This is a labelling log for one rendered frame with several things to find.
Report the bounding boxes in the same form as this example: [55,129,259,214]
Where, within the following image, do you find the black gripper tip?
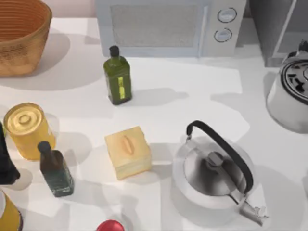
[0,122,21,186]

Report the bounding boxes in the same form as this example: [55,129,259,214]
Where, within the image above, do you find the yellow can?
[3,103,57,161]

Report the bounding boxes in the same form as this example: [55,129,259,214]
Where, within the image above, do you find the silver kettle with black handle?
[172,120,270,227]

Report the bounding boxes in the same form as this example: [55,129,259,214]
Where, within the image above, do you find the round microwave knob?
[217,7,236,23]
[214,27,233,44]

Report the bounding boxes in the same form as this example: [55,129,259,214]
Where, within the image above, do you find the dark brown bottle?
[37,141,75,198]

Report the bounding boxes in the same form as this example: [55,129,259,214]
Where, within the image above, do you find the grey cabinet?
[249,0,308,68]

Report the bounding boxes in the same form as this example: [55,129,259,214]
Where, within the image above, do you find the red round lid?
[96,219,125,231]

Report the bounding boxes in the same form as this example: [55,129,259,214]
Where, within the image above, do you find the pale microwave oven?
[95,0,248,59]

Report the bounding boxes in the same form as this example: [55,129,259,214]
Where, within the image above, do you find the green square bottle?
[103,45,133,106]

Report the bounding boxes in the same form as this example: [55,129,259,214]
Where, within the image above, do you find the woven brown basket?
[0,0,53,78]

